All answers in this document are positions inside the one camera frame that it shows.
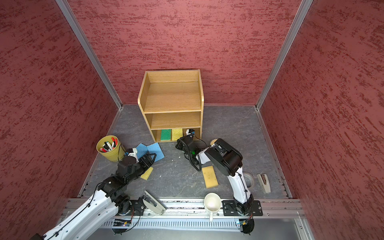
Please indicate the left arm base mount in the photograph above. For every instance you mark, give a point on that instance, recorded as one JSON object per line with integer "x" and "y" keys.
{"x": 131, "y": 208}

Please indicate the grey stapler on rail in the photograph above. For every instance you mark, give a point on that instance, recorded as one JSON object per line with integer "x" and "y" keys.
{"x": 152, "y": 204}

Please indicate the light blue sponge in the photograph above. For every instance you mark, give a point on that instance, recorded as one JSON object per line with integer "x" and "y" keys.
{"x": 156, "y": 149}
{"x": 141, "y": 150}

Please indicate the yellow smiley face sponge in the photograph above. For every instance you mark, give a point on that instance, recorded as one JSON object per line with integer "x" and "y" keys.
{"x": 213, "y": 141}

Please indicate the wooden three-tier shelf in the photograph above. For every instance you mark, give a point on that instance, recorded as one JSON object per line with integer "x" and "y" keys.
{"x": 172, "y": 99}

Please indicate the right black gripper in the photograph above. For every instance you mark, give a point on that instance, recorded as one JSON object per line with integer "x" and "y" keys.
{"x": 180, "y": 142}

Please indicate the beige stapler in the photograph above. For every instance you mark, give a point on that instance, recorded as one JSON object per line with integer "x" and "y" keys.
{"x": 264, "y": 182}

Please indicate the left light blue sponge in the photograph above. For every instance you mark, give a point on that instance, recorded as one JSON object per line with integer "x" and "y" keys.
{"x": 141, "y": 150}

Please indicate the right light blue sponge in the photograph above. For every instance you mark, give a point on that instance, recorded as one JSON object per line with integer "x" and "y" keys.
{"x": 156, "y": 149}

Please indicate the markers in cup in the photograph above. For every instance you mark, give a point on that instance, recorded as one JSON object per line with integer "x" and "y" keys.
{"x": 107, "y": 144}

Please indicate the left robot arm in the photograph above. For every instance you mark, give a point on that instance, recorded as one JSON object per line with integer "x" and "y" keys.
{"x": 108, "y": 200}

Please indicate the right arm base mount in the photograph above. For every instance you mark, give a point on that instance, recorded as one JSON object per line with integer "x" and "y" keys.
{"x": 233, "y": 208}

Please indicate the white mug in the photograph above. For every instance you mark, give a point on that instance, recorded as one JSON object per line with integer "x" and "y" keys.
{"x": 212, "y": 204}

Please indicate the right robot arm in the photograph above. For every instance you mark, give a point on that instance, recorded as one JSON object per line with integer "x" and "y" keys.
{"x": 226, "y": 159}

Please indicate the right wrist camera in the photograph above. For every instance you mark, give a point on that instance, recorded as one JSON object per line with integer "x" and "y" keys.
{"x": 190, "y": 132}

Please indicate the yellow pen cup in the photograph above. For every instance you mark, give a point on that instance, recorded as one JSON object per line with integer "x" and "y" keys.
{"x": 115, "y": 155}

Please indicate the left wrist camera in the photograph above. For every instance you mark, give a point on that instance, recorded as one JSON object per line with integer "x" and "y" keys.
{"x": 132, "y": 153}

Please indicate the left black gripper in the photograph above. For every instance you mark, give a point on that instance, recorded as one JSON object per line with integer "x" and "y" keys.
{"x": 147, "y": 163}

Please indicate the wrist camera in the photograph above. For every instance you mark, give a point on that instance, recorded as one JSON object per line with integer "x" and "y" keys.
{"x": 190, "y": 132}
{"x": 132, "y": 153}

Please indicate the bright green sponge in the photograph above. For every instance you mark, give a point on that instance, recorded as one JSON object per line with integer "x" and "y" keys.
{"x": 166, "y": 135}

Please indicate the clear tape roll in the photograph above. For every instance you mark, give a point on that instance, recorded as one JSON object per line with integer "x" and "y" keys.
{"x": 249, "y": 180}

